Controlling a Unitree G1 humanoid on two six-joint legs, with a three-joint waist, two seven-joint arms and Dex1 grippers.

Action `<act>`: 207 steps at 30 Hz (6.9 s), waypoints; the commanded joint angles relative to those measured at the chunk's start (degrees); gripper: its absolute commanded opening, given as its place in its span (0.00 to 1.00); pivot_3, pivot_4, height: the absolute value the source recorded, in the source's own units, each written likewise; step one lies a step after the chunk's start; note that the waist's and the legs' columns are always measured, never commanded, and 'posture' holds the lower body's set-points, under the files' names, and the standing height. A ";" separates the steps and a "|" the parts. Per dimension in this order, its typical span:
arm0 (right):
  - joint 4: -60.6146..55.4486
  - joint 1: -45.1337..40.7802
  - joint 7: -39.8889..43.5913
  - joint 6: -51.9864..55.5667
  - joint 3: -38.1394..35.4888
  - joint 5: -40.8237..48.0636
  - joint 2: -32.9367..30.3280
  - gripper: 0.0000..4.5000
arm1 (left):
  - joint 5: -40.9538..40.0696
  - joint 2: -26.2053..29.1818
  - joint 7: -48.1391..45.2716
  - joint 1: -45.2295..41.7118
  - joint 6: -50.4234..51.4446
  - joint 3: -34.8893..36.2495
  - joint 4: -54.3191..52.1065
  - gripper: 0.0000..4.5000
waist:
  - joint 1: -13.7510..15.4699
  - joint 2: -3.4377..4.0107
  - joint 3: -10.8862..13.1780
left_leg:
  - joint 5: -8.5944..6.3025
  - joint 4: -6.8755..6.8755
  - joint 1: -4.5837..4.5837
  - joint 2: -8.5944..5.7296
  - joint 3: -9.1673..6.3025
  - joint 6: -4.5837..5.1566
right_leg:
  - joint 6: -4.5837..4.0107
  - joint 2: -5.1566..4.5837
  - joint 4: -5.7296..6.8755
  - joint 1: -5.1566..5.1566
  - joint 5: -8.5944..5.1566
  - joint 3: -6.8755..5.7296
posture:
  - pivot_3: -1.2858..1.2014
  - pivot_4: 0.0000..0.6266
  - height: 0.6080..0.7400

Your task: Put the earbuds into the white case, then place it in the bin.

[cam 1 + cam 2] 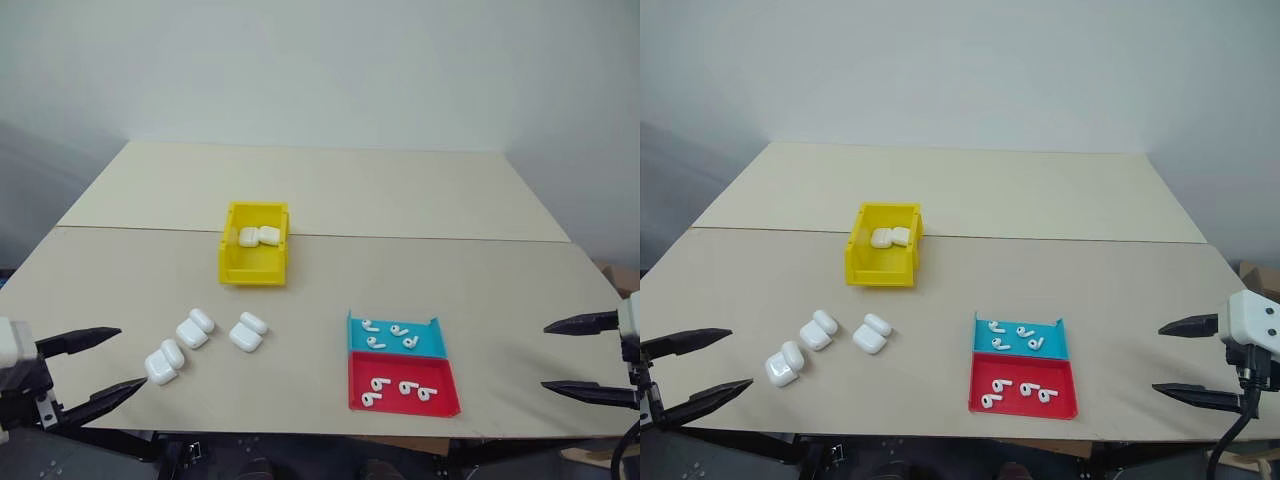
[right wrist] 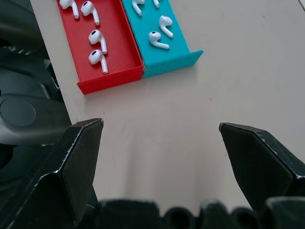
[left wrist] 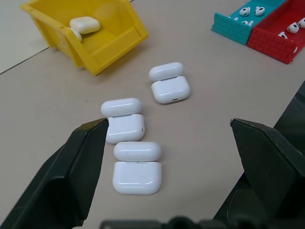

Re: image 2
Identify teal plastic tray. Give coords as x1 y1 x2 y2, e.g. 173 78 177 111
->
121 0 204 79

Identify red plastic tray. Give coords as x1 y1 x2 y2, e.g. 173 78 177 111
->
56 0 144 95

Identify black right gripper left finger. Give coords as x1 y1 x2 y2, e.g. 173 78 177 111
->
0 118 104 229

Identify silver black robot body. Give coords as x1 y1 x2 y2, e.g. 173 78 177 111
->
0 0 73 191

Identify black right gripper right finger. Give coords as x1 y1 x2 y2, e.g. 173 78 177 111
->
218 122 305 212

